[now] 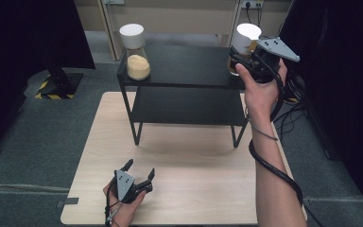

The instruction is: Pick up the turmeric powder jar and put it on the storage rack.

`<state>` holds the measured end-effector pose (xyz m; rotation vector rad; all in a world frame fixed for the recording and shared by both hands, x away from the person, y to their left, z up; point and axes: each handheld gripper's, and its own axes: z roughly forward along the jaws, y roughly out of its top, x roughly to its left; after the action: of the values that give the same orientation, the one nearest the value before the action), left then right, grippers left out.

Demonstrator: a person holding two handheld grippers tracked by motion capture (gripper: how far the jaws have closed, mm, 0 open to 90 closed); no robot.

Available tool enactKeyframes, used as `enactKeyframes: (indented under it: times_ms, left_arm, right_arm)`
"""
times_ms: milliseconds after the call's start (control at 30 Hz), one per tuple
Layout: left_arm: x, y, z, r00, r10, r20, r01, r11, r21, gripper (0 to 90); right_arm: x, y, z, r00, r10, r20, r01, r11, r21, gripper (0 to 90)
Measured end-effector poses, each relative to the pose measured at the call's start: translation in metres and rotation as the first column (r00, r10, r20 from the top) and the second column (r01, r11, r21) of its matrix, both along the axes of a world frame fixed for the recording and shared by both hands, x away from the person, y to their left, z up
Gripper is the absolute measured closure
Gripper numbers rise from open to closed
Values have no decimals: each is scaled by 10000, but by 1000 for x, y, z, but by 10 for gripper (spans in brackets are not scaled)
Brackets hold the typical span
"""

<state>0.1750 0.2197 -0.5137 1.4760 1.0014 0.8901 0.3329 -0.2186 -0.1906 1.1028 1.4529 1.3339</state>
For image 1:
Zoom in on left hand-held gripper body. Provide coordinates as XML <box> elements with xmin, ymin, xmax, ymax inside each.
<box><xmin>111</xmin><ymin>169</ymin><xmax>147</xmax><ymax>204</ymax></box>

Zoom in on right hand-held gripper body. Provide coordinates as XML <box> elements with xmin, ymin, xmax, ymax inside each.
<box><xmin>243</xmin><ymin>36</ymin><xmax>301</xmax><ymax>84</ymax></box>

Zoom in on glass jar of orange powder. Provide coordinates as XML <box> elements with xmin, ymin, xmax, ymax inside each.
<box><xmin>226</xmin><ymin>22</ymin><xmax>263</xmax><ymax>77</ymax></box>

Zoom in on black metal shelf rack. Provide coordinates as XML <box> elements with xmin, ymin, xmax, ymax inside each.
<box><xmin>116</xmin><ymin>44</ymin><xmax>251</xmax><ymax>149</ymax></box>

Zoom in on glass jar of beige granules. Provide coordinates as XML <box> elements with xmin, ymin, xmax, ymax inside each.
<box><xmin>118</xmin><ymin>23</ymin><xmax>151</xmax><ymax>81</ymax></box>

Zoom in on person's left hand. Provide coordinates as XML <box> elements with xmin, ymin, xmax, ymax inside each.
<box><xmin>102</xmin><ymin>181</ymin><xmax>147</xmax><ymax>227</ymax></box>

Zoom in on person's right hand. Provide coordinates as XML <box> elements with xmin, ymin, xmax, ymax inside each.
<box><xmin>234</xmin><ymin>58</ymin><xmax>288</xmax><ymax>126</ymax></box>

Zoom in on black curtain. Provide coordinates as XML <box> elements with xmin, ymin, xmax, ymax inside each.
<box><xmin>0</xmin><ymin>0</ymin><xmax>96</xmax><ymax>163</ymax></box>
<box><xmin>278</xmin><ymin>0</ymin><xmax>363</xmax><ymax>221</ymax></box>

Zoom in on stand base with striped tape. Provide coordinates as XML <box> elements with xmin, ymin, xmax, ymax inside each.
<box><xmin>34</xmin><ymin>66</ymin><xmax>85</xmax><ymax>100</ymax></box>

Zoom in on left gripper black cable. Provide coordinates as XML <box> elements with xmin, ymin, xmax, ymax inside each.
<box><xmin>104</xmin><ymin>177</ymin><xmax>123</xmax><ymax>227</ymax></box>

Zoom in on black plugged-in wall cables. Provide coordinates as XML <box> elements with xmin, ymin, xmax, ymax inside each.
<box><xmin>245</xmin><ymin>3</ymin><xmax>263</xmax><ymax>27</ymax></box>

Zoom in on black floor cables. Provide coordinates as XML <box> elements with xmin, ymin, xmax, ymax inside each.
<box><xmin>273</xmin><ymin>74</ymin><xmax>308</xmax><ymax>135</ymax></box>

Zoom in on thin grey wrist cord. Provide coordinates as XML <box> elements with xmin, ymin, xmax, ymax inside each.
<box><xmin>251</xmin><ymin>124</ymin><xmax>279</xmax><ymax>142</ymax></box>

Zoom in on right gripper thick black cable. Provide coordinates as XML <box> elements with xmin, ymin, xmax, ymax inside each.
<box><xmin>247</xmin><ymin>51</ymin><xmax>327</xmax><ymax>227</ymax></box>

